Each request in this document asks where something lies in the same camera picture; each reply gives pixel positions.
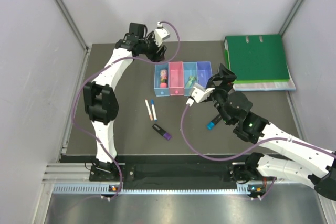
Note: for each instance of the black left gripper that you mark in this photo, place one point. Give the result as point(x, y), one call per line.
point(151, 38)

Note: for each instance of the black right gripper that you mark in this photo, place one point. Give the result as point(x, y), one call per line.
point(224, 74)

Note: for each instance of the purple-blue plastic bin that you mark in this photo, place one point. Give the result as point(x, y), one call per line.
point(204, 72)

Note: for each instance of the pink plastic bin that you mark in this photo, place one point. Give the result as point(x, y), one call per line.
point(176, 78)

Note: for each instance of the pink lid pen jar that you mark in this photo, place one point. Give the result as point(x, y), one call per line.
point(163, 78)

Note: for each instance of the green glitter glue tube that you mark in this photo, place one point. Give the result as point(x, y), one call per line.
point(190, 81)

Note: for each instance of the light blue plastic bin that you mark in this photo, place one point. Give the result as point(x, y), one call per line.
point(189, 69)

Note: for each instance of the sky blue plastic bin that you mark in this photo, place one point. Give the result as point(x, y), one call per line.
point(158, 90)

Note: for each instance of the blue cap black highlighter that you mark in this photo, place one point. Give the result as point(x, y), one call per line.
point(214, 122)

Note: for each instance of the white marker blue cap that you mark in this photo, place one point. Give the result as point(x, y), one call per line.
point(154, 110)

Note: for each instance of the white marker orange cap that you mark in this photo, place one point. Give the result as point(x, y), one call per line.
point(149, 109)

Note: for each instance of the purple cap black highlighter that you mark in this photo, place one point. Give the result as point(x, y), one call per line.
point(162, 132)

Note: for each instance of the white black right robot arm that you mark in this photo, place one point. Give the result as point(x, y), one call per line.
point(302, 162)

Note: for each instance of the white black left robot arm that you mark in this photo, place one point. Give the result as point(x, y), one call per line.
point(98, 94)

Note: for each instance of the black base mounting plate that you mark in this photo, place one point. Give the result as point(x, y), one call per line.
point(169, 172)

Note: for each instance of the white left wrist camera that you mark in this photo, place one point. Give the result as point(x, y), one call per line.
point(160, 34)

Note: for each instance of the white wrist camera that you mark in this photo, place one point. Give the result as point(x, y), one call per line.
point(160, 34)
point(198, 94)

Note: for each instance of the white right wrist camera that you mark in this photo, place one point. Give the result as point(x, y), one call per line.
point(198, 94)

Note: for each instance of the green ring binder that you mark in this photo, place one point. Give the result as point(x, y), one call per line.
point(255, 49)

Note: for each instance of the aluminium front rail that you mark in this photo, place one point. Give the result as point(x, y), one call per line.
point(82, 172)

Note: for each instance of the white slotted cable duct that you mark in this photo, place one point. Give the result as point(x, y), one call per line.
point(108, 189)

